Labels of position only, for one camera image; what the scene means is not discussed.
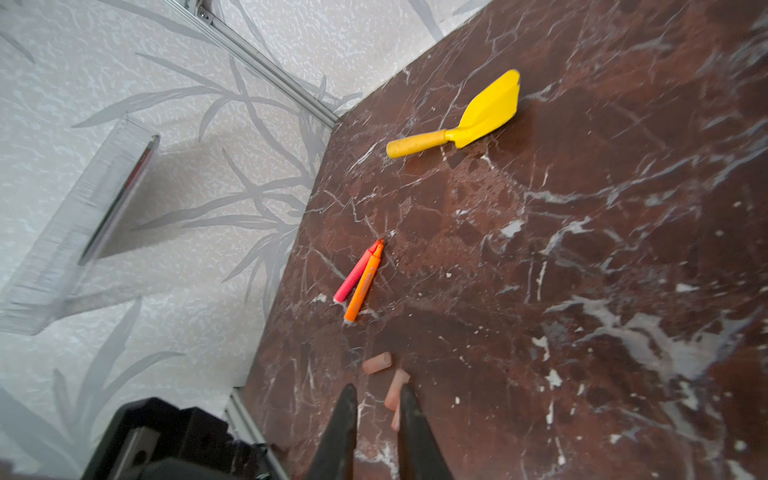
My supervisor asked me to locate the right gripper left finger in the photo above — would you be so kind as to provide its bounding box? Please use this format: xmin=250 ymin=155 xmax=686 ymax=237
xmin=305 ymin=384 xmax=358 ymax=479

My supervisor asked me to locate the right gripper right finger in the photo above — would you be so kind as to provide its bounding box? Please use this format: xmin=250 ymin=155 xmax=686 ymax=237
xmin=397 ymin=384 xmax=454 ymax=479

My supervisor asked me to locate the translucent pen cap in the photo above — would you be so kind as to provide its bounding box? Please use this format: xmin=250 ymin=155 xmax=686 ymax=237
xmin=384 ymin=368 xmax=411 ymax=411
xmin=391 ymin=407 xmax=401 ymax=432
xmin=362 ymin=352 xmax=393 ymax=375

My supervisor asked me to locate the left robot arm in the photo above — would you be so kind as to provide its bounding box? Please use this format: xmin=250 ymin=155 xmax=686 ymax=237
xmin=82 ymin=397 xmax=277 ymax=479

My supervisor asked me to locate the pink highlighter pen upper group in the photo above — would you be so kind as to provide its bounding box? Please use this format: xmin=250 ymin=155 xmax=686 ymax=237
xmin=333 ymin=239 xmax=383 ymax=303

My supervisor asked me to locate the yellow toy shovel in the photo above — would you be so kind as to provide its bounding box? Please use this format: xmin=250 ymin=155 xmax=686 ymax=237
xmin=386 ymin=70 xmax=520 ymax=159

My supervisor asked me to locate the aluminium front rail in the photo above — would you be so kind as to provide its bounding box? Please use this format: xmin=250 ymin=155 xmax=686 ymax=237
xmin=224 ymin=387 xmax=290 ymax=480

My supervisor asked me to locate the clear plastic wall bin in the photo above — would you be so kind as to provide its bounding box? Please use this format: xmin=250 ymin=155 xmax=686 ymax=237
xmin=1 ymin=115 xmax=161 ymax=336

